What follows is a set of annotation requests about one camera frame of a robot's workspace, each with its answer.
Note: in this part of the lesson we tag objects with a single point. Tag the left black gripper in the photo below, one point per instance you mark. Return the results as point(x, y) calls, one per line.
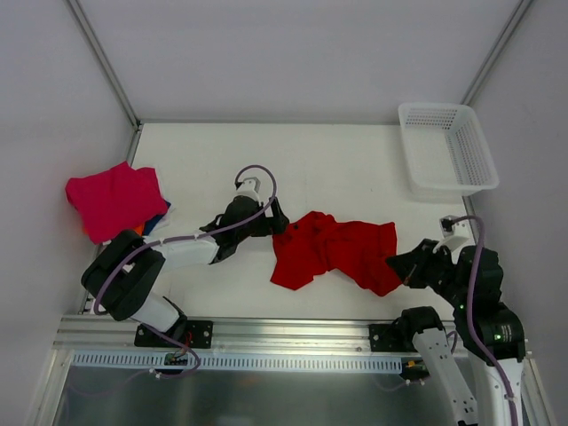
point(264, 220)

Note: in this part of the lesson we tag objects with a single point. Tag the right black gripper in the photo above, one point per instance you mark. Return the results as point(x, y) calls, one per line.
point(422, 264)

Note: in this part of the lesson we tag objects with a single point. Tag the red t shirt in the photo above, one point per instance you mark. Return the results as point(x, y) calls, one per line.
point(317, 244)

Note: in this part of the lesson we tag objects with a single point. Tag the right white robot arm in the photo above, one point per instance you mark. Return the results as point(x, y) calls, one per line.
point(492, 334)

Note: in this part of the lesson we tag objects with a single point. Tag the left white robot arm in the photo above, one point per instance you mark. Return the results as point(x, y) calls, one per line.
point(122, 277)

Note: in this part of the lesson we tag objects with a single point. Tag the white plastic basket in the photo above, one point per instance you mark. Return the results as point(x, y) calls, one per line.
point(446, 152)

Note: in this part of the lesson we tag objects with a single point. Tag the folded pink t shirt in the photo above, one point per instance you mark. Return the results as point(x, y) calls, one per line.
point(83, 192)

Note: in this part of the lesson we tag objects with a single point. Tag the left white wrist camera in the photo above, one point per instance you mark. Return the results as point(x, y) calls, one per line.
point(249, 187)

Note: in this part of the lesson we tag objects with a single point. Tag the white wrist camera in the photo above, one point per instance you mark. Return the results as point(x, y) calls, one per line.
point(249, 187)
point(455, 234)

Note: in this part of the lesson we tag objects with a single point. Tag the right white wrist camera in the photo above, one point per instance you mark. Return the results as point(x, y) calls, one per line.
point(455, 234)

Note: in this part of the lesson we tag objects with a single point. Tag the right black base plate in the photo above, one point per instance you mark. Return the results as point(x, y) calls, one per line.
point(389, 338)

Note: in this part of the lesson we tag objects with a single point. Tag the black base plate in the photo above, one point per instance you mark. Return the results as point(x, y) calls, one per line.
point(389, 338)
point(197, 334)

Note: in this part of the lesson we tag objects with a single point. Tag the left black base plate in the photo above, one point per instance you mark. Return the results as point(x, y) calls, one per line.
point(197, 334)

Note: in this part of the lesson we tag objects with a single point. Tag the aluminium mounting rail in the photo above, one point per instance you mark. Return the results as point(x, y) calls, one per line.
point(246, 336)

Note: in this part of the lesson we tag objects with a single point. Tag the white slotted cable duct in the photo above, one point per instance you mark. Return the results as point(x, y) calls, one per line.
point(241, 362)

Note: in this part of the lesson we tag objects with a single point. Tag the left aluminium frame post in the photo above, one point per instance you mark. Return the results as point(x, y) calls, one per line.
point(97, 50)

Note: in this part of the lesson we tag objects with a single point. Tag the aluminium frame post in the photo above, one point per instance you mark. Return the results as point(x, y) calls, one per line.
point(97, 50)
point(499, 46)

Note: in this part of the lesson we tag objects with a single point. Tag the right aluminium frame post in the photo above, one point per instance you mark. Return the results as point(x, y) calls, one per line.
point(499, 46)

